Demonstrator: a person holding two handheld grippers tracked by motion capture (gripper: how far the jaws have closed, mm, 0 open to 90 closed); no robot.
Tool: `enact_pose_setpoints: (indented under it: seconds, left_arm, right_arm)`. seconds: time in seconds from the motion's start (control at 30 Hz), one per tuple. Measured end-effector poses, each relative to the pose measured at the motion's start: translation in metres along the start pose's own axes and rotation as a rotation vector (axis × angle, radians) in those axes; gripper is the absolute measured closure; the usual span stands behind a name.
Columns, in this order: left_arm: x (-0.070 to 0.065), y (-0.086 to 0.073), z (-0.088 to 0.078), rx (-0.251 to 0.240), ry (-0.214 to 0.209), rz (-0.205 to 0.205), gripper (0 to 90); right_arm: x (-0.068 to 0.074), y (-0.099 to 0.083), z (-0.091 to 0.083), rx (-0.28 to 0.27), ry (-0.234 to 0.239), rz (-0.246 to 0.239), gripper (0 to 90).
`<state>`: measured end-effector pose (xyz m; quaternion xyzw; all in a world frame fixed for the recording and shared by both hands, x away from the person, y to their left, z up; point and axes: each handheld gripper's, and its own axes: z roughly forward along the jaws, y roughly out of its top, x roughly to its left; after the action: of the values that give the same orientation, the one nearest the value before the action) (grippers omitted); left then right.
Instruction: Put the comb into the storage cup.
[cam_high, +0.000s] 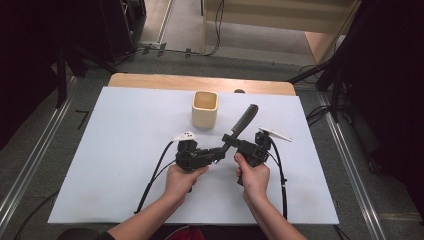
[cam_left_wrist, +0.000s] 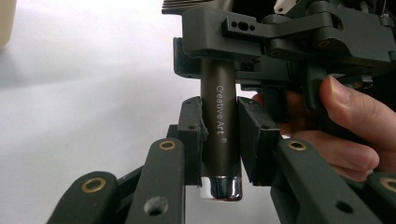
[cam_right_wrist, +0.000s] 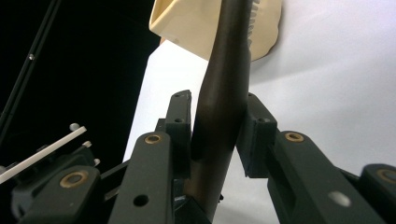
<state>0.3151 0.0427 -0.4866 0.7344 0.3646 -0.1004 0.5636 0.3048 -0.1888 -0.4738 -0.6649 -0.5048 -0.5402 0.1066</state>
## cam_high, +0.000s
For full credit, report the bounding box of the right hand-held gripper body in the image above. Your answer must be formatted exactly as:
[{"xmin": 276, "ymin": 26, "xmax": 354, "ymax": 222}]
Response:
[{"xmin": 234, "ymin": 126, "xmax": 293, "ymax": 168}]

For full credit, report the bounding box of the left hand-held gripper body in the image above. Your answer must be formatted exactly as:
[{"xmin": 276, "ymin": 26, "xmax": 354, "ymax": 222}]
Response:
[{"xmin": 171, "ymin": 130, "xmax": 216, "ymax": 173}]

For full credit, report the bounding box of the person's right hand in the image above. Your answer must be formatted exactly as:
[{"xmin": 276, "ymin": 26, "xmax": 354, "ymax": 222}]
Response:
[{"xmin": 233, "ymin": 152, "xmax": 271, "ymax": 204}]

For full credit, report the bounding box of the person's left hand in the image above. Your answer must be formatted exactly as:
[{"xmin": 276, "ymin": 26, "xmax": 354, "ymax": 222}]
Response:
[{"xmin": 164, "ymin": 163, "xmax": 210, "ymax": 205}]

